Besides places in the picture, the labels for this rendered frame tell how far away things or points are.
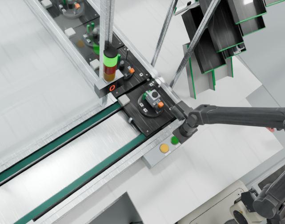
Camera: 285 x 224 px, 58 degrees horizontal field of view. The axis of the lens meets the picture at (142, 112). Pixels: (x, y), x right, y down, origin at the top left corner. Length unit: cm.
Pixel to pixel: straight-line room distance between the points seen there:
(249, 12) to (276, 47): 242
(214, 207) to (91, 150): 110
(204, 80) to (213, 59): 18
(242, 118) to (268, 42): 259
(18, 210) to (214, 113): 89
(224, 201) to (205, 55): 118
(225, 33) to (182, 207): 82
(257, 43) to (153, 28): 181
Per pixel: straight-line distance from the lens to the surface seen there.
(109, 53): 90
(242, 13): 103
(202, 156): 142
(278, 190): 100
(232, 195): 211
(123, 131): 130
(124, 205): 215
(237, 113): 90
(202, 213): 200
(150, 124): 128
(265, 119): 86
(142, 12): 185
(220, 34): 113
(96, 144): 128
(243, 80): 175
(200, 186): 139
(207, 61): 125
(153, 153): 124
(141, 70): 142
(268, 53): 333
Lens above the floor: 214
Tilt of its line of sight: 64 degrees down
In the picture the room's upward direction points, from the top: 21 degrees clockwise
